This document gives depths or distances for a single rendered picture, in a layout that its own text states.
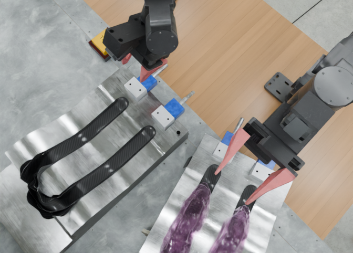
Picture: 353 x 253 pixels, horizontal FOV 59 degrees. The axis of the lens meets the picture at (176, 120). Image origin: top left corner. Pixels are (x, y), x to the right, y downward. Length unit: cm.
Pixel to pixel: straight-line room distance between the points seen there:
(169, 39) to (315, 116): 27
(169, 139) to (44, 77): 45
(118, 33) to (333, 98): 37
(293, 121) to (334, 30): 179
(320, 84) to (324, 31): 172
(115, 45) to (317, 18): 174
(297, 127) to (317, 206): 56
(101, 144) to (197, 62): 39
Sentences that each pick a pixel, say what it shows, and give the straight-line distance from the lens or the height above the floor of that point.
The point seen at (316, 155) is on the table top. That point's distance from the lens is 99.
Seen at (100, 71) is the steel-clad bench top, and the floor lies 80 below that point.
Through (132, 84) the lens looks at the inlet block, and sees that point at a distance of 84.
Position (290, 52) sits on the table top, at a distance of 107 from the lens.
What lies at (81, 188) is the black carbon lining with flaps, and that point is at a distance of 80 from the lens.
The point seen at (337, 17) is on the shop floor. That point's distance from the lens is 226.
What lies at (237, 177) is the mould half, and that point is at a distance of 85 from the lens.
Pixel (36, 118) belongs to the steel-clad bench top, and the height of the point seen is 80.
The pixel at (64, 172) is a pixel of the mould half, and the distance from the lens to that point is 81.
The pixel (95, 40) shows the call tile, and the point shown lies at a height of 84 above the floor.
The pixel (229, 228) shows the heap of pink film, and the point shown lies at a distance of 79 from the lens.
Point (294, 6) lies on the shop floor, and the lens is 220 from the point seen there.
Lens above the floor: 169
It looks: 75 degrees down
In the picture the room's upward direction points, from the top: 1 degrees clockwise
